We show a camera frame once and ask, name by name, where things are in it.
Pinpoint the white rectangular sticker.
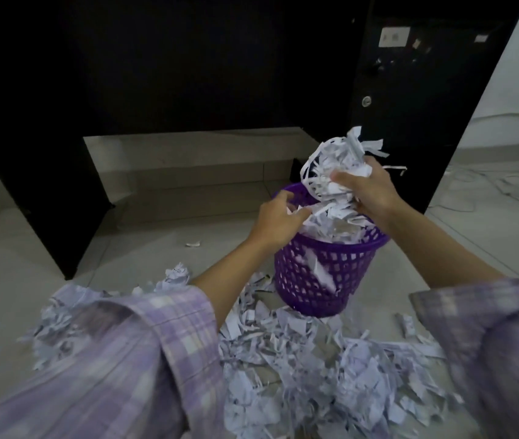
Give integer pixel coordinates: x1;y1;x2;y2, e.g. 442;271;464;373
378;26;411;49

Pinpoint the purple plastic mesh basket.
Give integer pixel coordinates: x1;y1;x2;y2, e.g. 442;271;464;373
271;182;392;319

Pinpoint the person's left forearm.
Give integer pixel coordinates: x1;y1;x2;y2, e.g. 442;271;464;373
188;235;282;332

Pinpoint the black desk with cabinet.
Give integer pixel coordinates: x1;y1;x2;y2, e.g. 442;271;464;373
0;0;519;280

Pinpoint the shredded paper filling basket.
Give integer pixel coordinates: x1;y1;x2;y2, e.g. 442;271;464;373
287;200;380;246

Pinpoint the folded white paper scrap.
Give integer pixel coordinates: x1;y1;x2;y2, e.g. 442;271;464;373
396;314;418;339

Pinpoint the person's left hand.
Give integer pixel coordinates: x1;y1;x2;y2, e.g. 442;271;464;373
249;192;313;252

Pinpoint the handful of shredded paper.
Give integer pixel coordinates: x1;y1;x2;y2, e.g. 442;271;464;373
300;126;391;216

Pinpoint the person's right hand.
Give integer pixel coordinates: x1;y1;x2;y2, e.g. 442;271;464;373
331;155;405;223

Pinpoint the crumpled white paper ball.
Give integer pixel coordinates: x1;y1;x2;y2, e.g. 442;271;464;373
164;262;192;287

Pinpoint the pile of shredded paper scraps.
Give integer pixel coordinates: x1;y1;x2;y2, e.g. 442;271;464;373
17;269;467;439

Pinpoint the person's right forearm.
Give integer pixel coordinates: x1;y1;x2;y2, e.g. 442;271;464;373
376;202;509;300

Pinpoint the purple plaid shirt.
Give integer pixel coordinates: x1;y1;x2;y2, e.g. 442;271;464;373
0;276;519;439

